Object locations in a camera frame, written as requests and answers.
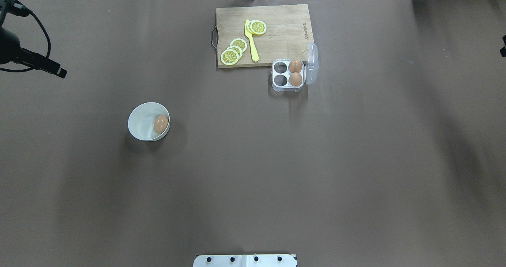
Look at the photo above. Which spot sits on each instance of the white bowl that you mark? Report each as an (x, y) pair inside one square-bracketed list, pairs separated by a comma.
[(141, 119)]

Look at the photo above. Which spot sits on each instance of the clear plastic egg box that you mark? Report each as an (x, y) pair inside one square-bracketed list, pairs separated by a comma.
[(310, 70)]

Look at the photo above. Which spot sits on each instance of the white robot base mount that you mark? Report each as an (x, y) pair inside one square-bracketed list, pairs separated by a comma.
[(246, 260)]

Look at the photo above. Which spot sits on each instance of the wooden cutting board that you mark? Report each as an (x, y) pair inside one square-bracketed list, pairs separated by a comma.
[(289, 31)]

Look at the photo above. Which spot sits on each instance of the yellow plastic knife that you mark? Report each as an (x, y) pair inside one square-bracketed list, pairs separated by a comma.
[(253, 50)]

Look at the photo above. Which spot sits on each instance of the lemon slice under pair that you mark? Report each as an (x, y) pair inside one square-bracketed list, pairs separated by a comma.
[(247, 27)]

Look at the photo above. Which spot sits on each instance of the lemon slice end of row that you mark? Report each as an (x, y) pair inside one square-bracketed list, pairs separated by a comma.
[(229, 57)]

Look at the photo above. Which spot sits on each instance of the lemon slice near knife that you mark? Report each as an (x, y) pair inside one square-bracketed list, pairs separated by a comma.
[(239, 42)]

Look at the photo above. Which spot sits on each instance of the brown egg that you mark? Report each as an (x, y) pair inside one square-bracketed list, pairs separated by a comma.
[(160, 124), (295, 65), (295, 79)]

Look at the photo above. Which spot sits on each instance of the lemon slice middle of row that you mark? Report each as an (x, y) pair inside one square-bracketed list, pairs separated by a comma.
[(237, 49)]

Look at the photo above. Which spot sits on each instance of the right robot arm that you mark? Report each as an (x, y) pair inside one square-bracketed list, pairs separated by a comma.
[(503, 49)]

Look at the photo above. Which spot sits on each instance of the lemon slice top of pair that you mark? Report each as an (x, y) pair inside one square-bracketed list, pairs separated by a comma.
[(257, 27)]

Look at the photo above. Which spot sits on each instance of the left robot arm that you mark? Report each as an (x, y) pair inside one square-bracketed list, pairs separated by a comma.
[(11, 50)]

